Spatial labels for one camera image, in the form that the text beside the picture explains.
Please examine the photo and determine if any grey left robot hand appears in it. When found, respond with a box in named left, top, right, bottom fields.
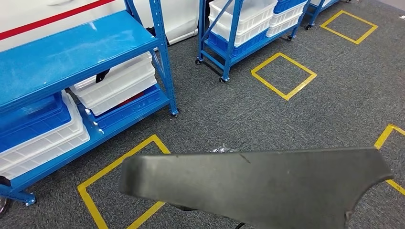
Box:
left=211, top=144, right=237, bottom=154

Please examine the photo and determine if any long black plastic part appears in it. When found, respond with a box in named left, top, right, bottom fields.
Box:
left=118, top=146, right=395, bottom=229

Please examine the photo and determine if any blue metal shelf rack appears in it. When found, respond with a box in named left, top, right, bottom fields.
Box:
left=0, top=0, right=180, bottom=207

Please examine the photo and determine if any blue plastic bin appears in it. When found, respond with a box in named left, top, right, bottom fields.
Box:
left=0, top=92, right=73, bottom=153
left=207, top=30, right=270, bottom=58
left=83, top=83, right=171, bottom=131
left=273, top=0, right=308, bottom=15

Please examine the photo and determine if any red object in bin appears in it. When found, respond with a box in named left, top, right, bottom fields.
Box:
left=117, top=92, right=145, bottom=107

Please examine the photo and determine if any blue wheeled rack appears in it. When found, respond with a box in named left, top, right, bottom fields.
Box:
left=305, top=0, right=341, bottom=31
left=195, top=0, right=312, bottom=84

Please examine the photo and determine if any yellow floor tape square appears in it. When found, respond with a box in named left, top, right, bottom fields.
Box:
left=320, top=10, right=379, bottom=45
left=373, top=124, right=405, bottom=197

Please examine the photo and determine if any red barrier belt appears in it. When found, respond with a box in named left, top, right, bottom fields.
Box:
left=0, top=0, right=117, bottom=41

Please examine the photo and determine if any white car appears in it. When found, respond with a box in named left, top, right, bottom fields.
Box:
left=0, top=0, right=201, bottom=53

